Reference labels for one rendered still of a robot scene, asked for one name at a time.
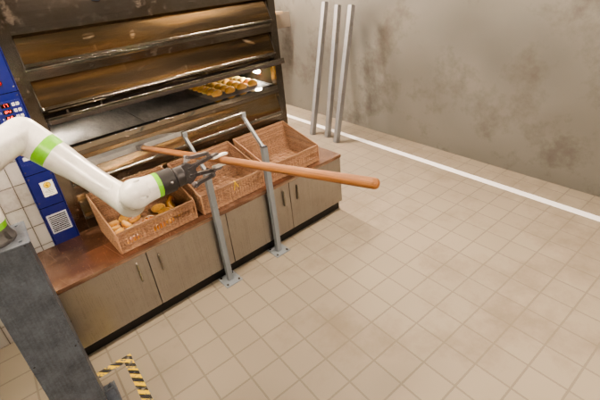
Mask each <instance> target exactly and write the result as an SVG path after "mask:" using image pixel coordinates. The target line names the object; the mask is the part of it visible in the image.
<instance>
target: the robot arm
mask: <svg viewBox="0 0 600 400"><path fill-rule="evenodd" d="M226 154H228V152H223V153H220V154H219V153H214V154H210V153H209V152H202V153H199V154H192V155H183V158H184V162H183V163H182V164H181V165H179V166H177V167H174V168H172V169H170V168H165V169H163V170H160V171H157V172H154V173H151V174H149V175H146V176H143V177H139V178H133V179H128V180H126V181H125V182H124V183H123V182H121V181H119V180H117V179H116V178H114V177H113V176H111V175H109V174H108V173H106V172H104V171H102V170H101V169H99V168H98V167H96V166H95V165H94V164H93V163H91V162H90V161H88V160H87V159H86V158H84V157H83V156H82V155H81V154H79V153H78V152H76V151H75V150H74V149H73V148H71V147H70V146H69V145H67V144H66V143H65V142H63V141H62V140H61V139H59V138H58V137H57V136H56V135H54V134H53V133H52V132H50V131H49V130H47V129H45V128H44V127H43V126H41V125H40V124H38V123H37V122H35V121H33V120H32V119H30V118H26V117H14V118H11V119H9V120H8V121H6V122H4V123H3V124H1V125H0V171H1V170H2V169H3V168H4V167H5V166H7V165H8V164H9V163H10V162H11V161H13V160H14V159H15V158H17V157H18V156H20V155H22V156H24V157H25V158H27V159H29V160H31V161H32V162H34V163H36V164H38V165H40V166H42V167H44V168H46V169H48V170H50V171H52V172H54V173H56V174H58V175H60V176H62V177H64V178H66V179H68V180H70V181H72V182H74V183H75V184H77V185H79V186H81V187H82V188H84V189H86V190H87V191H89V192H90V193H92V194H93V195H95V196H97V197H98V198H100V199H101V200H103V201H104V202H106V203H107V204H108V205H110V206H111V207H112V208H113V209H114V210H116V211H117V212H118V213H119V214H121V215H122V216H125V217H136V216H138V215H139V214H141V213H142V212H143V211H144V210H145V208H146V206H147V205H148V204H150V203H152V202H153V201H154V200H156V199H158V198H160V197H163V196H167V195H168V194H170V193H173V192H175V191H177V190H178V189H179V187H182V186H184V185H186V184H191V185H192V187H193V188H198V187H199V186H200V185H201V184H202V183H204V182H206V181H207V180H209V179H212V178H213V177H215V176H216V174H215V172H216V171H218V170H220V169H222V166H223V165H226V164H222V163H218V164H216V165H214V166H212V168H211V169H208V170H203V171H196V168H197V167H198V166H199V165H201V164H203V163H205V162H207V161H208V160H214V159H217V158H219V157H222V156H223V155H226ZM202 156H205V157H204V158H202V159H200V160H199V161H197V162H194V163H192V164H190V163H188V161H190V159H196V158H198V157H202ZM207 173H210V174H209V175H207V176H205V177H203V178H201V179H199V180H198V181H194V180H195V178H196V177H197V176H201V175H204V174H207ZM16 237H17V233H16V230H15V229H12V228H11V227H10V226H9V225H8V224H7V222H6V218H5V216H4V213H3V211H2V209H1V207H0V248H3V247H5V246H7V245H9V244H10V243H12V242H13V241H14V239H16Z"/></svg>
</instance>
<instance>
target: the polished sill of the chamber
mask: <svg viewBox="0 0 600 400"><path fill-rule="evenodd" d="M276 89H278V85H275V84H271V85H269V86H266V87H260V88H257V89H254V90H251V91H248V92H245V93H242V94H239V95H235V96H231V97H227V98H224V99H221V100H219V101H215V102H212V103H209V104H204V105H201V106H197V107H195V108H192V109H188V110H186V111H183V112H177V113H174V114H171V115H168V116H165V117H162V118H159V119H156V120H153V121H148V122H145V123H141V124H138V125H136V126H132V127H129V128H126V129H121V130H118V131H114V132H112V133H109V134H105V135H102V136H100V137H94V138H91V139H89V140H85V141H82V142H79V143H76V144H73V145H70V147H71V148H73V149H74V150H75V151H76V152H78V151H81V150H84V149H88V148H90V147H93V146H98V145H102V144H104V143H107V142H110V141H113V140H116V139H119V138H124V137H126V136H130V135H133V134H136V133H138V132H141V131H145V130H148V129H152V128H155V127H159V126H162V125H164V124H167V123H170V122H174V121H178V120H181V119H184V118H187V117H190V116H193V115H196V114H199V113H204V112H207V111H210V110H212V109H215V108H219V107H222V106H224V105H227V104H233V103H235V102H238V101H241V100H244V99H247V98H250V97H253V96H258V95H261V94H264V93H267V92H270V91H272V90H276Z"/></svg>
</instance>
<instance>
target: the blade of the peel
mask: <svg viewBox="0 0 600 400"><path fill-rule="evenodd" d="M180 136H181V133H180V132H173V133H167V134H160V135H157V136H154V137H149V138H146V139H143V140H140V141H138V142H135V143H132V144H129V145H126V146H122V147H119V148H116V149H113V150H111V151H108V152H105V153H102V154H98V155H94V156H91V157H88V158H86V159H87V160H88V161H90V162H91V163H93V164H94V165H98V164H100V163H105V162H108V161H110V160H112V159H115V158H118V157H121V156H123V155H126V154H131V153H134V152H136V151H137V149H136V145H139V144H142V145H146V146H154V145H157V144H160V143H162V142H165V141H168V140H171V139H174V138H178V137H180Z"/></svg>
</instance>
